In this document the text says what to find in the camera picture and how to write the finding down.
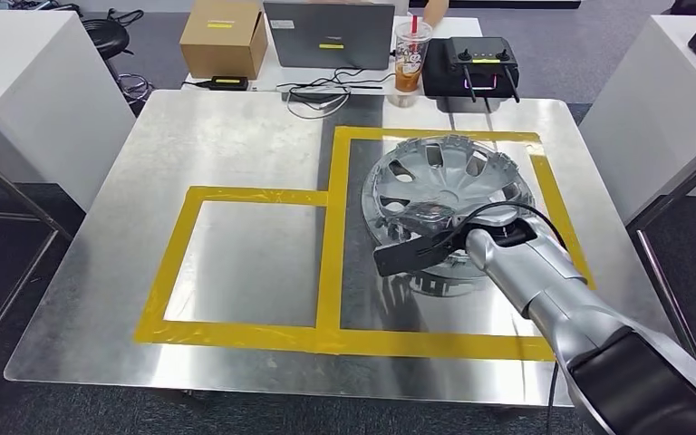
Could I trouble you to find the white desk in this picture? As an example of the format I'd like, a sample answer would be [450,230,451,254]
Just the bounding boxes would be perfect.
[180,14,485,101]

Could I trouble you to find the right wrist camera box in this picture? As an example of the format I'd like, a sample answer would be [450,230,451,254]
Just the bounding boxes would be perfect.
[373,230,475,278]

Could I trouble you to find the steel workbench with tape outlines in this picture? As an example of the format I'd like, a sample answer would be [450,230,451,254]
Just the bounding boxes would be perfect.
[2,90,680,410]

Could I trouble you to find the steel table leg frame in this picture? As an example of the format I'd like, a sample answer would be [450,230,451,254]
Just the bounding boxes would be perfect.
[0,142,76,380]

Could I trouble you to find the black desk cable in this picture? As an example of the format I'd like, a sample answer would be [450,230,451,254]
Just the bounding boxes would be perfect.
[275,67,385,102]

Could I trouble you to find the black stool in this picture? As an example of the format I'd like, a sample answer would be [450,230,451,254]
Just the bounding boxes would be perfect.
[81,8,157,111]

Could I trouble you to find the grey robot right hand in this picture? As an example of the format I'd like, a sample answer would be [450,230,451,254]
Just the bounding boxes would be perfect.
[404,202,463,238]

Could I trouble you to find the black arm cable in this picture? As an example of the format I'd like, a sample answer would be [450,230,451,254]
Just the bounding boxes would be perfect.
[413,200,568,256]

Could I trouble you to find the cardboard box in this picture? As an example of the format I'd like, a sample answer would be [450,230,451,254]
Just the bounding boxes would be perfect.
[179,0,269,81]

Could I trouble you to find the white cable loop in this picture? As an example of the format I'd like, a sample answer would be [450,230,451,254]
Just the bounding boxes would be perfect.
[285,86,353,120]

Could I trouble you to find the black remote controller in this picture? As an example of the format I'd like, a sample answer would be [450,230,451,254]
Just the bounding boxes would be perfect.
[420,35,522,104]

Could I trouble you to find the black power adapter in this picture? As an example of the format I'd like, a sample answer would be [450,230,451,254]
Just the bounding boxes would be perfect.
[193,74,251,93]

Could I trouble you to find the plastic drink cup red straw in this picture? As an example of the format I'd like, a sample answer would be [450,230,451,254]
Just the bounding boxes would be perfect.
[392,14,434,94]

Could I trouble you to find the grey plastic wheel cover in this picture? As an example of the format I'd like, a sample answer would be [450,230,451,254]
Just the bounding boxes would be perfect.
[361,134,538,280]

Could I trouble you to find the grey laptop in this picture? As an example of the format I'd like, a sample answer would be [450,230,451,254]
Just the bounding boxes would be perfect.
[262,0,397,72]

